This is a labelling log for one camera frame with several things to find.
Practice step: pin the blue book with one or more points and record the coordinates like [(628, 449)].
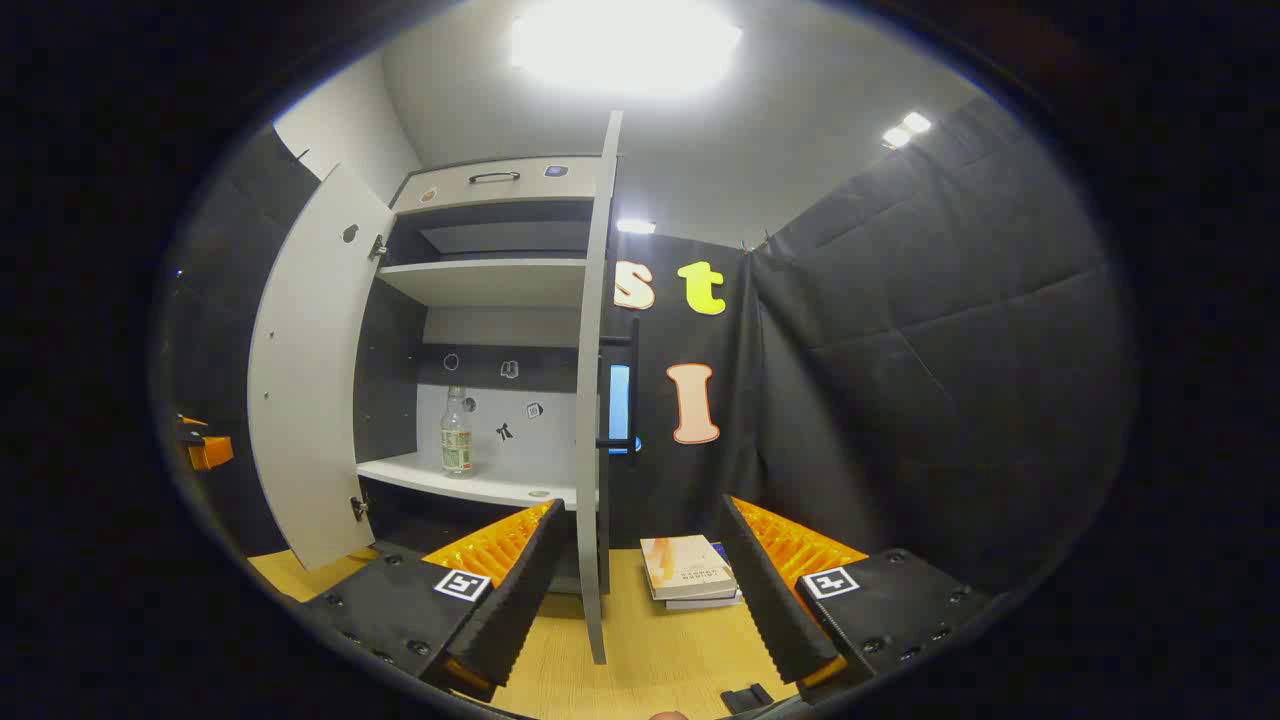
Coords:
[(720, 550)]

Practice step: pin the clear plastic bottle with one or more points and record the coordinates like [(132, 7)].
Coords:
[(457, 445)]

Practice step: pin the tan book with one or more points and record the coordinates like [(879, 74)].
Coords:
[(685, 565)]

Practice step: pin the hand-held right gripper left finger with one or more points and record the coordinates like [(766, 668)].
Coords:
[(520, 590)]

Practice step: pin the black backdrop cloth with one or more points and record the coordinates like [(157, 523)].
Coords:
[(950, 350)]

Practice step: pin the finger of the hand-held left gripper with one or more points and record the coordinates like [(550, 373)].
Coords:
[(210, 452), (192, 424)]

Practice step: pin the white book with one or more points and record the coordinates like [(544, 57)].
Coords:
[(705, 603)]

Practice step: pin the small ceiling light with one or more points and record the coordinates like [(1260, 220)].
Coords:
[(905, 130), (636, 226)]

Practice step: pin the grey cabinet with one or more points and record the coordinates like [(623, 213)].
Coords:
[(490, 283)]

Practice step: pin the grey cabinet drawer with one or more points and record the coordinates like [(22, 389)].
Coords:
[(450, 190)]

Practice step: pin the large ceiling light panel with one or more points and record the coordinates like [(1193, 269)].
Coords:
[(625, 45)]

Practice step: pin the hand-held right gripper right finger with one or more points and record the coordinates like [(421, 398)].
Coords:
[(765, 590)]

